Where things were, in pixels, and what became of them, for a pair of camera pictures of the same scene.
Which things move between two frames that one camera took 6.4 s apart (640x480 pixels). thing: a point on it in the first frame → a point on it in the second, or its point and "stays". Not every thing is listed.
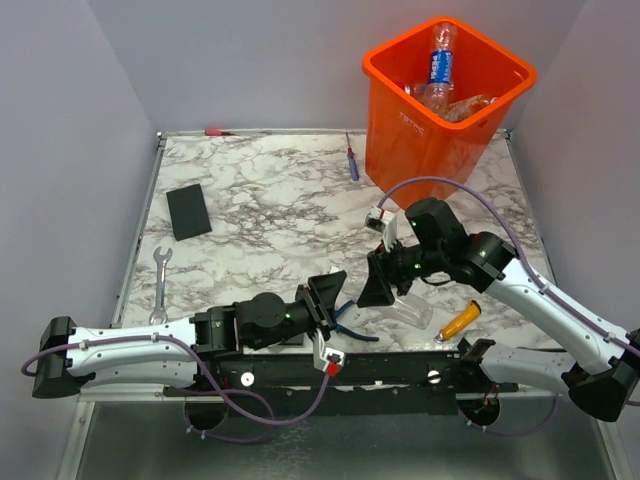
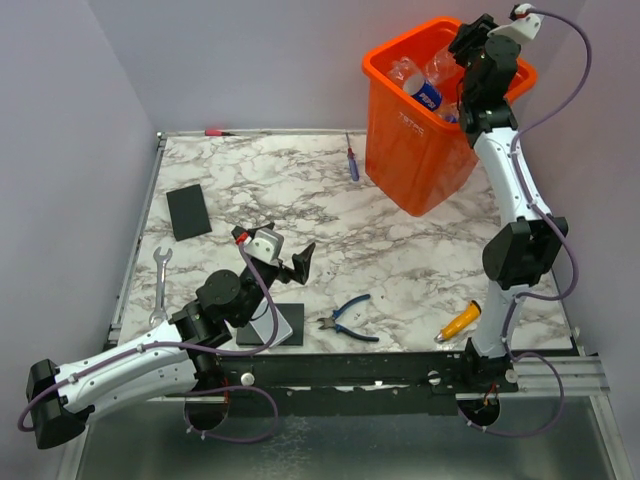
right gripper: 382,265 → 470,35
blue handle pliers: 350,333 stays
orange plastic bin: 403,141 stays
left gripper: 325,289 → 300,265
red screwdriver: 352,161 stays
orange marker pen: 459,323 stays
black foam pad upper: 188,212 stays
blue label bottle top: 439,91 → 427,96
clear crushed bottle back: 408,307 → 443,67
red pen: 217,133 stays
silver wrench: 159,311 stays
